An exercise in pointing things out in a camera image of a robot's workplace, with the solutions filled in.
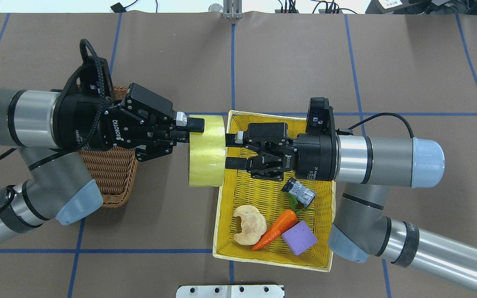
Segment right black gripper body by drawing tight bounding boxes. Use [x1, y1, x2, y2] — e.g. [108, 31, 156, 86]
[245, 123, 338, 181]

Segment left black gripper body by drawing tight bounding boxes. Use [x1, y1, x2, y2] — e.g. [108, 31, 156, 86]
[54, 83, 177, 162]

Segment yellow tape roll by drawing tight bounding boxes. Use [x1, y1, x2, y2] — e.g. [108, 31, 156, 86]
[189, 114, 226, 187]

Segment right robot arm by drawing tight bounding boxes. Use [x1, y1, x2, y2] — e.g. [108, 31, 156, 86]
[225, 123, 477, 291]

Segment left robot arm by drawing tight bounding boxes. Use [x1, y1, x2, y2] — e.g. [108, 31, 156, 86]
[0, 83, 205, 244]

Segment brown wicker basket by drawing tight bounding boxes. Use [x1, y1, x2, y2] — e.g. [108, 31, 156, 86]
[77, 86, 139, 209]

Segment yellow plastic basket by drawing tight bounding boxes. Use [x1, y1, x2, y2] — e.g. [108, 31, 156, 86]
[212, 109, 337, 273]

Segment toy bread piece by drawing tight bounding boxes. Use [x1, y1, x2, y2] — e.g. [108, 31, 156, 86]
[233, 205, 267, 245]

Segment toy carrot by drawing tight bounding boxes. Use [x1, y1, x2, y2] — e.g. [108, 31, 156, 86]
[251, 194, 316, 251]

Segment purple cube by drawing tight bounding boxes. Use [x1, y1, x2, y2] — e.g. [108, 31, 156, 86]
[281, 221, 318, 256]

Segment small black device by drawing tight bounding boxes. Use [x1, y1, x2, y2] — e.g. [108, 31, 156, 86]
[110, 2, 126, 13]

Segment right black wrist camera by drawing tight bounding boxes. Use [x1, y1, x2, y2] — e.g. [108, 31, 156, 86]
[305, 97, 335, 136]

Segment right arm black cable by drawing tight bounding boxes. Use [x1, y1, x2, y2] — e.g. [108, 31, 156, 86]
[338, 113, 415, 139]

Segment aluminium frame post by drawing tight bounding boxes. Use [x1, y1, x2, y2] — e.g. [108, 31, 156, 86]
[222, 0, 243, 19]

